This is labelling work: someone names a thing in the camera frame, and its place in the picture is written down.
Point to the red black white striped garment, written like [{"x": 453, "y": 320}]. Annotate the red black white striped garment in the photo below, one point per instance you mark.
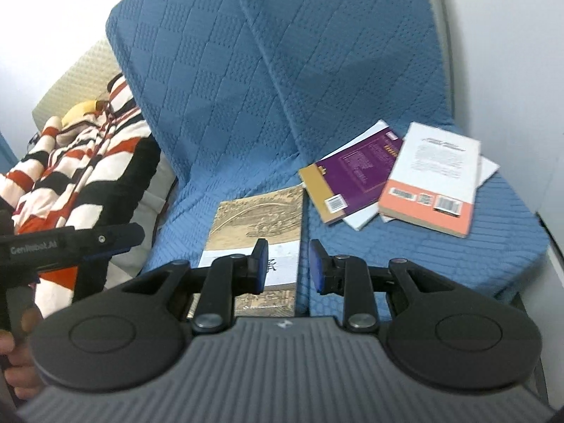
[{"x": 88, "y": 163}]

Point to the blue textured sofa cover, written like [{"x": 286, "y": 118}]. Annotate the blue textured sofa cover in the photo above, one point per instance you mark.
[{"x": 220, "y": 75}]

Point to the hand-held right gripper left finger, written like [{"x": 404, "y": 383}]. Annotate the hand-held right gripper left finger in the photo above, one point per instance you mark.
[{"x": 260, "y": 266}]

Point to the orange and white book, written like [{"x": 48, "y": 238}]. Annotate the orange and white book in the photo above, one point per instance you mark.
[{"x": 432, "y": 172}]

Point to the yellow plush toy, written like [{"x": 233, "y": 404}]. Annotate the yellow plush toy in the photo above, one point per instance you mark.
[{"x": 81, "y": 112}]

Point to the brown painting cover book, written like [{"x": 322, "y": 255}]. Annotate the brown painting cover book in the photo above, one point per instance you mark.
[{"x": 264, "y": 216}]

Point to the purple book with tan spine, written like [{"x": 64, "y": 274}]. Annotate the purple book with tan spine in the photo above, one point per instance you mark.
[{"x": 352, "y": 172}]

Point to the thin white booklet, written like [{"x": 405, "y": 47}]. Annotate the thin white booklet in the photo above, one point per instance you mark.
[{"x": 487, "y": 167}]

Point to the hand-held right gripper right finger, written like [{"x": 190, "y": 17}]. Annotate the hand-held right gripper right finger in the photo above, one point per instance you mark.
[{"x": 316, "y": 268}]

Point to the person's left hand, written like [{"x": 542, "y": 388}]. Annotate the person's left hand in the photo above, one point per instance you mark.
[{"x": 22, "y": 361}]

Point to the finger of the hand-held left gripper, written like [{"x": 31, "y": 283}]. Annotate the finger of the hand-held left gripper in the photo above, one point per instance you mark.
[{"x": 114, "y": 235}]

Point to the white panel with black rim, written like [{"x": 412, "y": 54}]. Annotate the white panel with black rim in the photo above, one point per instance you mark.
[{"x": 506, "y": 53}]

